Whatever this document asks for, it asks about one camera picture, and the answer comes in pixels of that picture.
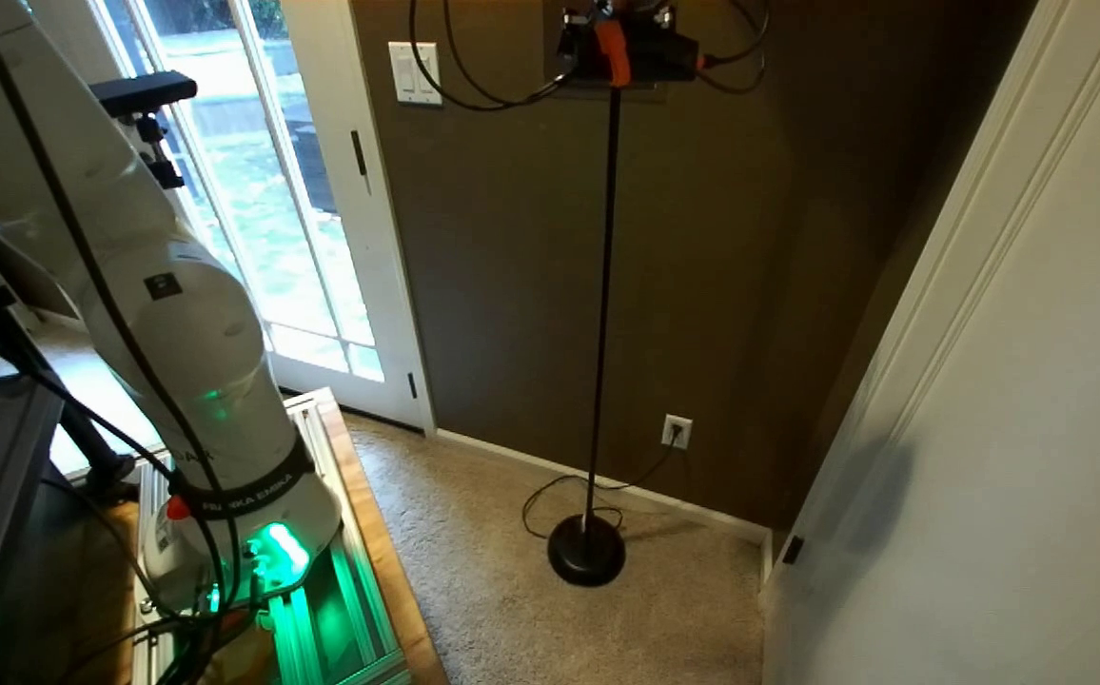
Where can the black tripod stand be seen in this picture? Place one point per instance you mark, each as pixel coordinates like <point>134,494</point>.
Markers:
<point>15,345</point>

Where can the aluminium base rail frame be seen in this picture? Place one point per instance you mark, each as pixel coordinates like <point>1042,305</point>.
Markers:
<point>339,621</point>

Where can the black room door hinge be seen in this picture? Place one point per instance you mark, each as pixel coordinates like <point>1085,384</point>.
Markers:
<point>792,549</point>

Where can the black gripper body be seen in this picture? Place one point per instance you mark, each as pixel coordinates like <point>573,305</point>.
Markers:
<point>656,54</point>

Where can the white baseboard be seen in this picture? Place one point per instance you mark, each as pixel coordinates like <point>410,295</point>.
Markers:
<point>648,501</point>

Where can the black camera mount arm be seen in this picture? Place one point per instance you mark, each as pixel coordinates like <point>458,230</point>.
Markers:
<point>159,152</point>

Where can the orange wrist mount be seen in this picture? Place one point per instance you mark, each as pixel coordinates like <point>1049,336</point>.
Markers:
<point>610,54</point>

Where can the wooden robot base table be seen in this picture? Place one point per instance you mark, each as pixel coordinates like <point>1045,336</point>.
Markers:
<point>377,545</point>

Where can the white room door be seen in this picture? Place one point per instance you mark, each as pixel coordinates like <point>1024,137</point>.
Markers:
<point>1016,442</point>

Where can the black French door hinge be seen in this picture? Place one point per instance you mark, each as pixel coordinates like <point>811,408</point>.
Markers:
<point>412,384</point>
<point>358,156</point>

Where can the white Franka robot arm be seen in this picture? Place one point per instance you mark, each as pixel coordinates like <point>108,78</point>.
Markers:
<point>180,345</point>

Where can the white light switch plate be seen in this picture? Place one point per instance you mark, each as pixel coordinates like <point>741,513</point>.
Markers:
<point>412,74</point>

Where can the white glass French door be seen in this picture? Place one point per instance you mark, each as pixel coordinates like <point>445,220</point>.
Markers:
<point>377,280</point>

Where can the black external camera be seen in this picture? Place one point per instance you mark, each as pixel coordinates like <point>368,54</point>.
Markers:
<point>141,93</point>

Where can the black floor lamp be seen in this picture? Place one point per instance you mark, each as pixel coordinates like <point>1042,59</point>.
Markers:
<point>589,553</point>

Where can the white wall outlet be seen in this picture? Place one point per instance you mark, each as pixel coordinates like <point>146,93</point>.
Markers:
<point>676,430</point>

